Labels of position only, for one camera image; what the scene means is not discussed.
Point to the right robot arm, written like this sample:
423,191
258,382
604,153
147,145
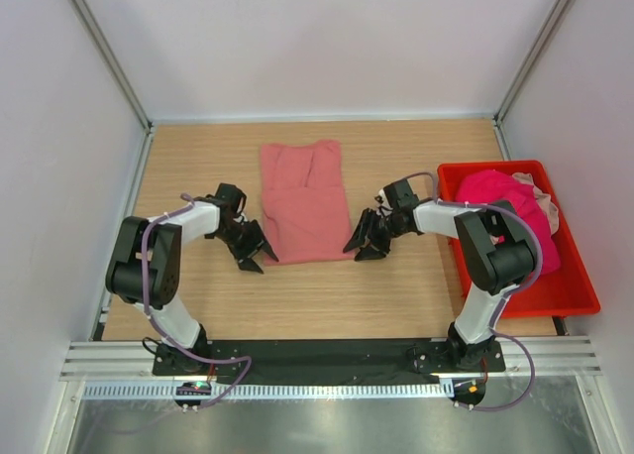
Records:
502,254

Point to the aluminium corner post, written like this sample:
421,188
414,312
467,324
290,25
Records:
547,31
100,41

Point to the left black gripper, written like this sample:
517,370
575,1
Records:
249,240

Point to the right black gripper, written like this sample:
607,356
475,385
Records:
375,229

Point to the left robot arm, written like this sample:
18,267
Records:
144,268

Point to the left aluminium corner post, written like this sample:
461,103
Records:
100,41

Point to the red plastic bin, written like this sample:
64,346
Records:
565,292

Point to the salmon pink t shirt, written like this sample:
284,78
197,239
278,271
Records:
305,209

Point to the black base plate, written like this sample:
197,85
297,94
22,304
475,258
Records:
402,363

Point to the right aluminium corner post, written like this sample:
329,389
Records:
547,31

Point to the light pink t shirt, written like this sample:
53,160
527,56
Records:
543,199

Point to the aluminium front rail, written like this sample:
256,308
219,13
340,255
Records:
552,356

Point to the magenta t shirt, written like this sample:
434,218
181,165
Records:
488,186

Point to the slotted cable duct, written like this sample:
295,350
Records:
196,391

